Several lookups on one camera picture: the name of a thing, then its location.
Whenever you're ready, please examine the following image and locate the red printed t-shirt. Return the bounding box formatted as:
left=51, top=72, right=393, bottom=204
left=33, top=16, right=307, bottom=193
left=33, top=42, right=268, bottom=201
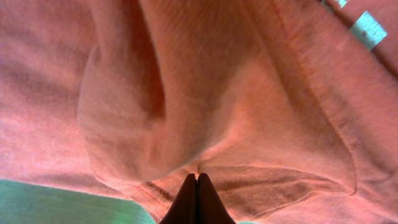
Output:
left=1, top=0, right=397, bottom=223

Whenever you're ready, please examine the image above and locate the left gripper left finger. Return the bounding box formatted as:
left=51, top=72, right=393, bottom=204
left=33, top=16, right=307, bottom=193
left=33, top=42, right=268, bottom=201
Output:
left=159, top=174, right=197, bottom=224

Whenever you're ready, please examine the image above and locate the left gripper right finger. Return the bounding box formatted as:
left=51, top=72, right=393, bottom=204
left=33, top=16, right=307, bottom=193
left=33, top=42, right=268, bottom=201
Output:
left=198, top=173, right=236, bottom=224

